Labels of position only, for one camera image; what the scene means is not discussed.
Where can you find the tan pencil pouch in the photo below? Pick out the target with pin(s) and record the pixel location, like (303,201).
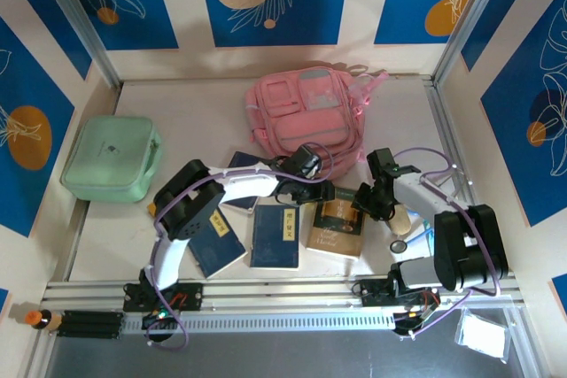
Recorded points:
(401,223)

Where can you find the brown hardcover book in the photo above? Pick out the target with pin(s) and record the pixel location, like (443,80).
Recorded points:
(332,232)

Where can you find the blue book cream label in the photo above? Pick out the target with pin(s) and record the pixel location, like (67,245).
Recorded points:
(270,241)

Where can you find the pink backpack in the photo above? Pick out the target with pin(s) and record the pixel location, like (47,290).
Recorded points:
(305,125)

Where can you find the dark blue book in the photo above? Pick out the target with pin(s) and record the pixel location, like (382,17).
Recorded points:
(243,160)

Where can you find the blue book yellow label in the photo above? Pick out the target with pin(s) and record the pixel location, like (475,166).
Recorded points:
(217,249)

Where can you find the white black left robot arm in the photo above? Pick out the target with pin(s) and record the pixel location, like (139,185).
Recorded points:
(239,187)

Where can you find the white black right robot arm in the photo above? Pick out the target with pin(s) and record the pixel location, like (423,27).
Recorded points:
(416,201)

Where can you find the white plastic bag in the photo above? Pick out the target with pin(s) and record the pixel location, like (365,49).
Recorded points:
(480,334)

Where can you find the round metal disc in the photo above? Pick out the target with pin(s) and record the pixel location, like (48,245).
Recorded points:
(398,247)

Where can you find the grey metal plate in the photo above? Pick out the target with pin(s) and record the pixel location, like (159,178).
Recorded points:
(288,356)

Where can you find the blue poster beige circle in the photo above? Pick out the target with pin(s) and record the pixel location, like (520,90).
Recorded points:
(310,19)

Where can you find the mint green zip case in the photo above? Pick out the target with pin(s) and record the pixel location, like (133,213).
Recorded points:
(106,161)

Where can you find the brown bottle orange cap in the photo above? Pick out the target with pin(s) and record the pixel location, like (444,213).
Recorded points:
(42,319)

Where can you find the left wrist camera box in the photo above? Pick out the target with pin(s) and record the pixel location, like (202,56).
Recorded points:
(301,161)

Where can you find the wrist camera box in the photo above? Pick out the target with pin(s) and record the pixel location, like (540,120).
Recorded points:
(301,161)
(380,161)

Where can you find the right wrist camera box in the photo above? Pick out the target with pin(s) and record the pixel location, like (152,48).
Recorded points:
(380,161)

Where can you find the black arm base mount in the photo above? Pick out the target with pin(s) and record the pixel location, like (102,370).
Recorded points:
(190,296)
(372,291)

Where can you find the aluminium front rail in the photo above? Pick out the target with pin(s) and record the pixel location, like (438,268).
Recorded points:
(288,289)

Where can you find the aluminium side rail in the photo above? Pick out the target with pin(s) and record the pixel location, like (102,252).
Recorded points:
(440,103)

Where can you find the blue floral wall poster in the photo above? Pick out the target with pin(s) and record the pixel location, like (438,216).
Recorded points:
(48,10)
(146,19)
(496,6)
(509,152)

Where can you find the aluminium frame post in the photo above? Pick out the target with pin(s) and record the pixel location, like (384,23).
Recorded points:
(468,19)
(81,19)

